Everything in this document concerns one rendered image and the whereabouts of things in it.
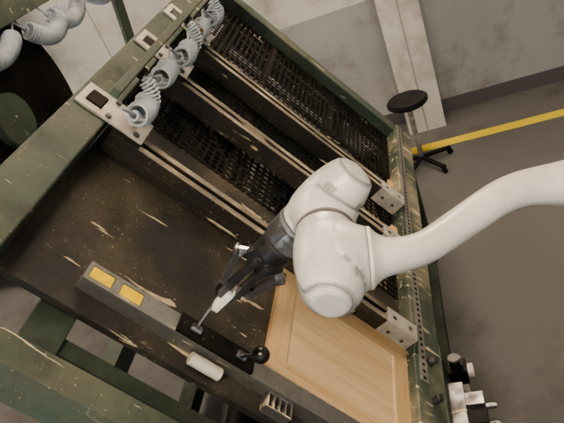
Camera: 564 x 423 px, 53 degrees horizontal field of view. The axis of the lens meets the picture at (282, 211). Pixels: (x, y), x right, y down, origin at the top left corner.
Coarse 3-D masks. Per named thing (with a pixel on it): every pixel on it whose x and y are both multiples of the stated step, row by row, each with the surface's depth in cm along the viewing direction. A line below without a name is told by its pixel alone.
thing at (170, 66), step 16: (208, 16) 197; (208, 32) 185; (160, 48) 149; (176, 48) 166; (192, 48) 169; (144, 64) 136; (160, 64) 152; (176, 64) 155; (128, 80) 128; (160, 80) 156; (144, 96) 138; (128, 112) 131
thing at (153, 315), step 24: (96, 264) 118; (96, 288) 115; (120, 288) 118; (120, 312) 119; (144, 312) 118; (168, 312) 122; (168, 336) 121; (216, 360) 124; (264, 384) 126; (288, 384) 131; (312, 408) 131; (336, 408) 136
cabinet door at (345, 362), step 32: (288, 288) 157; (288, 320) 149; (320, 320) 158; (352, 320) 167; (288, 352) 141; (320, 352) 149; (352, 352) 158; (384, 352) 167; (320, 384) 141; (352, 384) 149; (384, 384) 158; (352, 416) 141; (384, 416) 149
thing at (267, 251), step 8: (264, 232) 108; (264, 240) 106; (248, 248) 109; (256, 248) 108; (264, 248) 106; (272, 248) 105; (248, 256) 110; (256, 256) 109; (264, 256) 106; (272, 256) 106; (280, 256) 105; (248, 264) 111; (264, 264) 110; (272, 264) 107; (280, 264) 107; (256, 272) 112; (272, 272) 111; (280, 272) 111
